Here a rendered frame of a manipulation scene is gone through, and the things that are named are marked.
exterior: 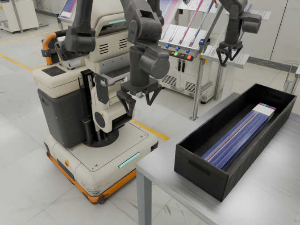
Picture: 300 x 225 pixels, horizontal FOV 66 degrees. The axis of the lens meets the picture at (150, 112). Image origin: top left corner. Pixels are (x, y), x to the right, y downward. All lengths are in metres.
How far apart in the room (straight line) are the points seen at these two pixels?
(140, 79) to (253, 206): 0.47
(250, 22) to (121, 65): 0.65
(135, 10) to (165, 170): 0.48
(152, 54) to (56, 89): 0.93
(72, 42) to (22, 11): 5.23
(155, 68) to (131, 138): 1.17
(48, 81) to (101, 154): 0.57
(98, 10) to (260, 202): 0.94
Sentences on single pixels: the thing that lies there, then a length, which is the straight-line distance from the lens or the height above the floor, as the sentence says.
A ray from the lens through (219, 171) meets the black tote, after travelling 0.65.
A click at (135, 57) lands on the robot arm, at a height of 1.15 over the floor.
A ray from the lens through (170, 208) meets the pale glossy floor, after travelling 1.66.
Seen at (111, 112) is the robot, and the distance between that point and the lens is 1.33.
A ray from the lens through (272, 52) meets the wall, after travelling 3.98.
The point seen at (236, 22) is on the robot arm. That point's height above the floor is 1.16.
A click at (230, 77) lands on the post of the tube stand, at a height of 0.52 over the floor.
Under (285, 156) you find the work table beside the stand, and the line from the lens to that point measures 0.95.
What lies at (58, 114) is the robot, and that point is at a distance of 1.51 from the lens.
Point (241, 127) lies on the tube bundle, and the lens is 0.93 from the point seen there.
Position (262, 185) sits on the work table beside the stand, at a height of 0.80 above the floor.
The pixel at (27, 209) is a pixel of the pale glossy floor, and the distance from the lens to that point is 1.84.
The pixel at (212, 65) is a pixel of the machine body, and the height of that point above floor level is 0.48.
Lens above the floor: 1.37
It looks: 33 degrees down
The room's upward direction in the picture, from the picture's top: straight up
